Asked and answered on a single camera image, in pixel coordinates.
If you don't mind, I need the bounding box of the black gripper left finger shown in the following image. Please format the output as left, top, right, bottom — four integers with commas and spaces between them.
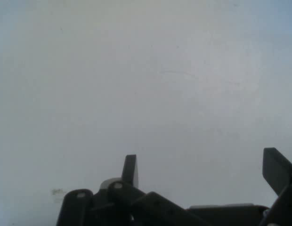
55, 154, 208, 226

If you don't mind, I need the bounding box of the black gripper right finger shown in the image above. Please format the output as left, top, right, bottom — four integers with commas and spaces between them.
260, 147, 292, 226

